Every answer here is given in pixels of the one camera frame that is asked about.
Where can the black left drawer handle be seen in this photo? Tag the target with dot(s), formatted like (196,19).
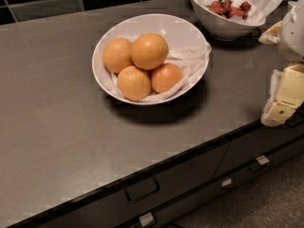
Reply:
(142,190)

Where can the dark right drawer front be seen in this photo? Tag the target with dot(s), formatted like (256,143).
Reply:
(255,140)

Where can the white label tag right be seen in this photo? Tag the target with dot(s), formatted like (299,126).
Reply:
(262,160)

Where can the dark drawer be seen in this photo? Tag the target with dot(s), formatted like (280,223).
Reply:
(255,140)
(190,171)

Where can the white bowl with strawberries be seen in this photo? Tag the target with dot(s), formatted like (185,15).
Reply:
(227,29)

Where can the black drawer handle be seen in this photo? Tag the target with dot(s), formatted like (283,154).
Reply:
(296,120)
(142,190)

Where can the red strawberries pile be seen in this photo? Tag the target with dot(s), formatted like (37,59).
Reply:
(226,9)

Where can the white label tag left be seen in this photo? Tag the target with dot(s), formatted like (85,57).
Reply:
(146,220)

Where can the white label tag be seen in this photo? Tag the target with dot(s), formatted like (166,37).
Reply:
(146,220)
(226,183)
(262,160)

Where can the dark left drawer front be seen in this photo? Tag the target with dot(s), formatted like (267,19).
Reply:
(190,171)

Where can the white paper napkin in bowl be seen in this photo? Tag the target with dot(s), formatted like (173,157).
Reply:
(193,62)

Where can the black right drawer handle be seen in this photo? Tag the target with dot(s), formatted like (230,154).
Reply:
(296,120)

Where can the white bowl with oranges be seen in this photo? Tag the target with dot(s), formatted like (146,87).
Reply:
(177,32)

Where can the orange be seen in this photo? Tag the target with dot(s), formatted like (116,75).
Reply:
(149,51)
(165,77)
(117,55)
(134,83)

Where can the white label tag middle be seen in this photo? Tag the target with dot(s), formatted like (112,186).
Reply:
(226,183)

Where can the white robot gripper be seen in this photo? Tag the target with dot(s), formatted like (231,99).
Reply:
(293,35)

